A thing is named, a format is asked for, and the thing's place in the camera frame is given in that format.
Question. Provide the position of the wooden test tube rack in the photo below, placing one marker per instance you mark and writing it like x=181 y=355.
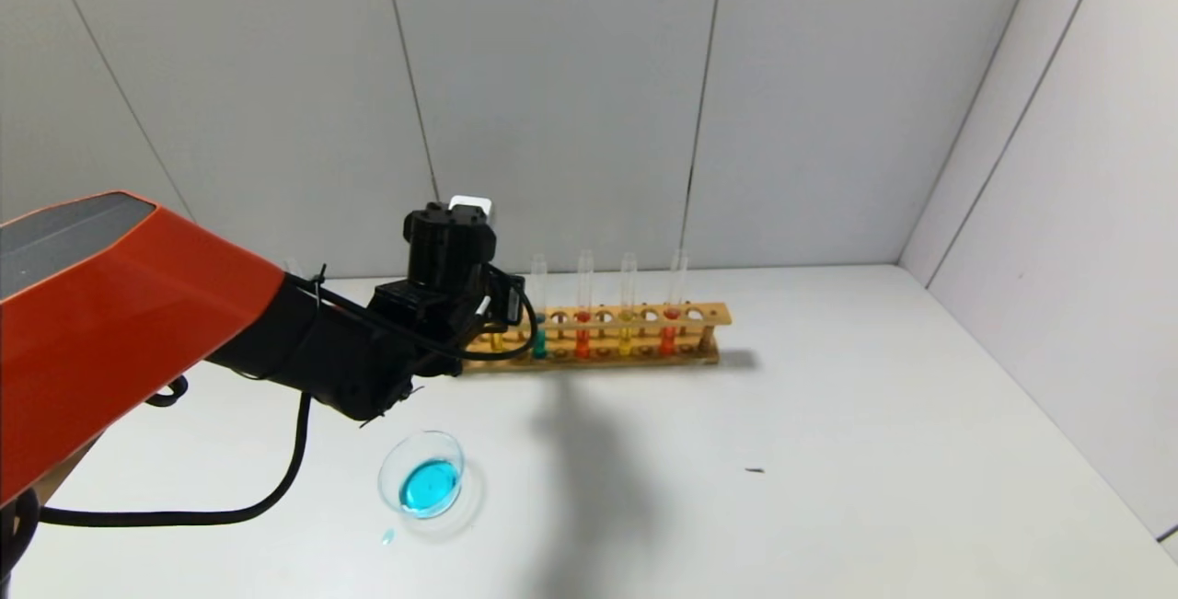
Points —
x=709 y=314

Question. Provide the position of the yellow pigment glass test tube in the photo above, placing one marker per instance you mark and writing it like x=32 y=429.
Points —
x=627 y=339
x=498 y=340

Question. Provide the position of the clear glass dish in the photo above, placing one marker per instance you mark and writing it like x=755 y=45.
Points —
x=425 y=479

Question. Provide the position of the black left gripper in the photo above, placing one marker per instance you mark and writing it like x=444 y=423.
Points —
x=509 y=302

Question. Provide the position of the red pigment glass test tube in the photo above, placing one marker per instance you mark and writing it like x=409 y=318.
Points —
x=583 y=341
x=668 y=339

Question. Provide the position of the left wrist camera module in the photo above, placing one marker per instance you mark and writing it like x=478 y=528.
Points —
x=469 y=205

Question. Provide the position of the orange and black left arm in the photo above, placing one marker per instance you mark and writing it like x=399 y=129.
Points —
x=110 y=305

